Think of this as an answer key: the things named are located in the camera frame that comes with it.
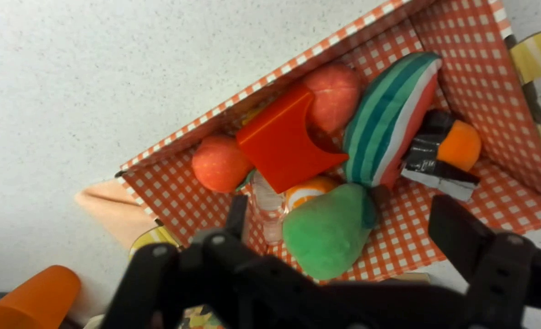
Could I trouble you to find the colourful patterned object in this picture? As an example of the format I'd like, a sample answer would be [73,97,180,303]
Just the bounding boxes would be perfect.
[179,305,226,329]

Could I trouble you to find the orange and white ball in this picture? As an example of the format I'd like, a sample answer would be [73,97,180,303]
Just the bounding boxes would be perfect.
[285,176,340,212]

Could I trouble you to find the green plush pear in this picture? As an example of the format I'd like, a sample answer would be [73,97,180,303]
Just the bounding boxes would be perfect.
[282,183,378,281]

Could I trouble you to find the orange and black plush toy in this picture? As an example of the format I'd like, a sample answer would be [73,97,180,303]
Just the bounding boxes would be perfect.
[401,109,482,202]

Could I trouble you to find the orange plastic cup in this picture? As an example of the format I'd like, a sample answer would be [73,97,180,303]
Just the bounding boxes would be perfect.
[0,265,81,329]

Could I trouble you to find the red plush strawberry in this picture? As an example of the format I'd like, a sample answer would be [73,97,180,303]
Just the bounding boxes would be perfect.
[191,134,255,193]

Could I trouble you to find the yellow striped paper strip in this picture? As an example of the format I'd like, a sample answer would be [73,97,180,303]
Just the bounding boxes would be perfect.
[129,225,182,261]
[504,25,541,161]

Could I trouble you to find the red plastic block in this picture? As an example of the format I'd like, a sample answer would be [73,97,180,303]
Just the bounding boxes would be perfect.
[236,85,349,194]

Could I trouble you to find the peach paper sheet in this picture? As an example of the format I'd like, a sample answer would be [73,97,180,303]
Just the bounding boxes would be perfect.
[74,178,159,251]

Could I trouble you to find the red plush apple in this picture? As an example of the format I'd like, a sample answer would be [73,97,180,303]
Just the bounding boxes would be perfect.
[301,63,362,135]

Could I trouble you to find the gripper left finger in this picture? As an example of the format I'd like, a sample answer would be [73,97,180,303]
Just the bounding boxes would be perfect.
[100,194,319,329]

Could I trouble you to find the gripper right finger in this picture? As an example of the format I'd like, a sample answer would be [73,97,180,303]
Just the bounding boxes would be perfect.
[428,194,541,329]

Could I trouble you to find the plush watermelon slice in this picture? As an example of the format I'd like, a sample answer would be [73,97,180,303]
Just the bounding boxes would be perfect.
[343,52,443,189]

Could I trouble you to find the red checkered basket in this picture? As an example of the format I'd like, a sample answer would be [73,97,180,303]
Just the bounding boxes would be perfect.
[115,0,541,284]

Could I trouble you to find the clear plastic bottle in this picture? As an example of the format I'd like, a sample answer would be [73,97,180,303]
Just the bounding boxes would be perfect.
[251,170,289,245]

